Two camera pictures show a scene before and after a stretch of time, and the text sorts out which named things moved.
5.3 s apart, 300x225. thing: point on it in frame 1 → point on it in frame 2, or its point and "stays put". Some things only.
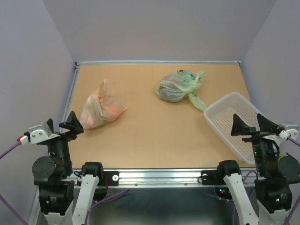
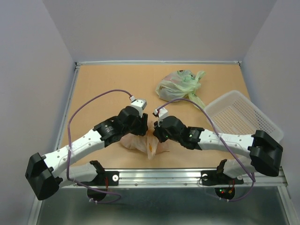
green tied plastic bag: [176, 86] stays put
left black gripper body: [60, 144] → [138, 127]
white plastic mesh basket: [219, 115] stays put
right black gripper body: [263, 148] → [162, 134]
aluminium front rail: [209, 177] stays put
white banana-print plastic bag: [100, 108] → [147, 143]
